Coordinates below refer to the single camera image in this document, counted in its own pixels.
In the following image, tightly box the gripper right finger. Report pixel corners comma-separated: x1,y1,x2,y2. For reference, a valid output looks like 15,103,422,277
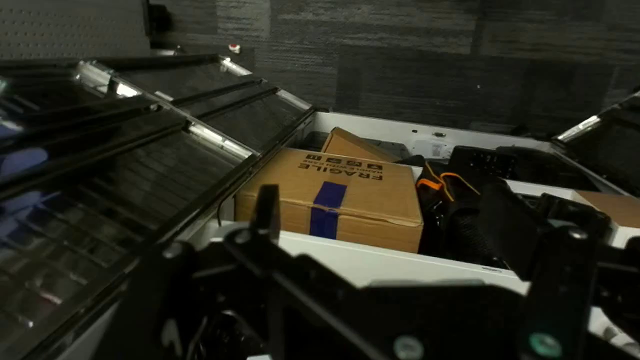
517,194,640,360

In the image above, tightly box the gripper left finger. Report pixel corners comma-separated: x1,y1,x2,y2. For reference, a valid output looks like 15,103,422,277
95,184,403,360

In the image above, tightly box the small plain cardboard box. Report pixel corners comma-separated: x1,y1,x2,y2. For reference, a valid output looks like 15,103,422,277
320,126,402,164
571,189,640,229

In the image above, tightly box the cardboard box with blue tape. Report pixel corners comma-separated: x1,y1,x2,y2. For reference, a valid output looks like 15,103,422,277
234,147,425,254

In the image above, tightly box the white tool box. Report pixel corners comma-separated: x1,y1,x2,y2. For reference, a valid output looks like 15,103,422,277
0,52,640,360

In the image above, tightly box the black ribbed tool box lid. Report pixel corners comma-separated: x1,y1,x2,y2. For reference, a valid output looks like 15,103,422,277
552,90,640,198
0,52,317,360

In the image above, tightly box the grey perforated panel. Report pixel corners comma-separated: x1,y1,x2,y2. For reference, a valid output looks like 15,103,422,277
0,0,152,60

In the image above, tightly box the black bag with orange straps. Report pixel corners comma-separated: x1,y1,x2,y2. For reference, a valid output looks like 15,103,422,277
414,145,543,273

